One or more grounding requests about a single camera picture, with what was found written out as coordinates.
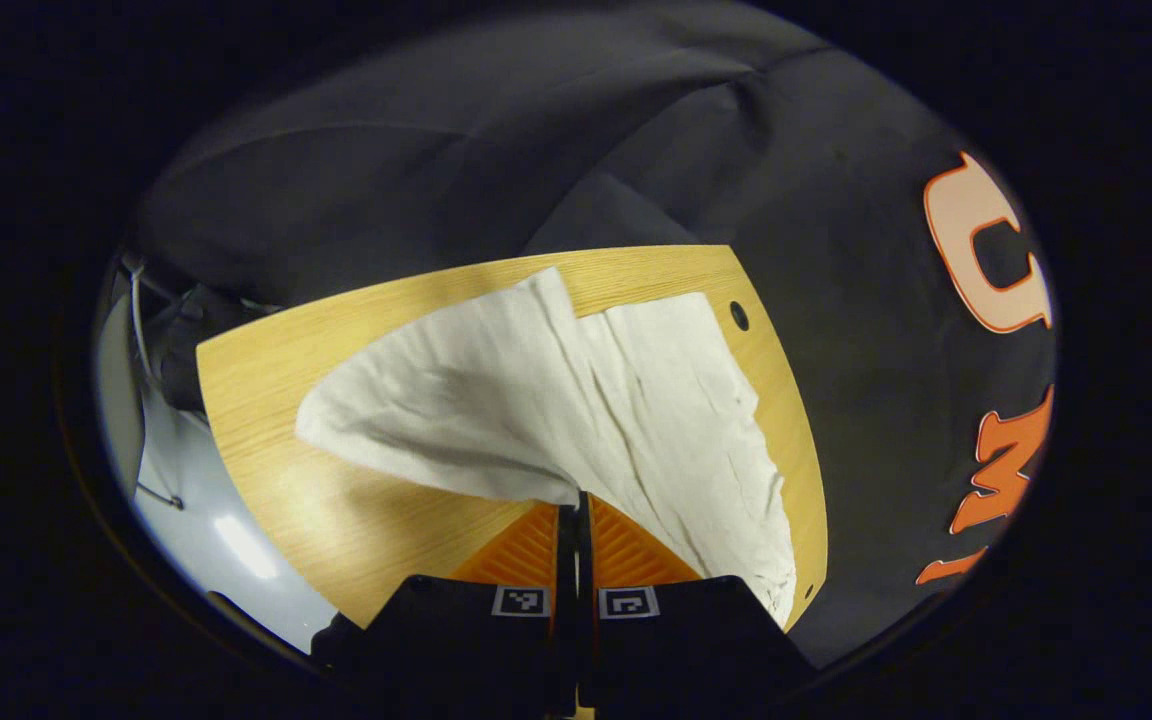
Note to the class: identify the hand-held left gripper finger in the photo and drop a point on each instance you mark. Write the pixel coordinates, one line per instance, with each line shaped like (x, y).
(563, 570)
(586, 570)

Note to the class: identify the white jeans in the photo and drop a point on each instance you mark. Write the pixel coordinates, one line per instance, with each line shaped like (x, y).
(556, 400)

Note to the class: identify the dark object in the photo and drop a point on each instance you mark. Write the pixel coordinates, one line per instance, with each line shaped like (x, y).
(201, 345)

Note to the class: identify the black backdrop cloth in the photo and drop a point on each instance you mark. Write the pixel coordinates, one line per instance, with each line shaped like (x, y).
(496, 130)

